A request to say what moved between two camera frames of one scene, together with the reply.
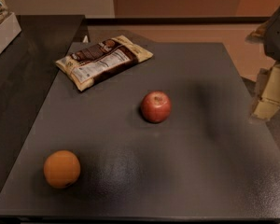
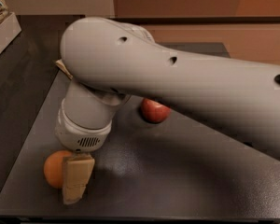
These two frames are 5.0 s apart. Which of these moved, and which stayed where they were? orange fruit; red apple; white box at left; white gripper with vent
Moved: white gripper with vent
Stayed: white box at left; orange fruit; red apple
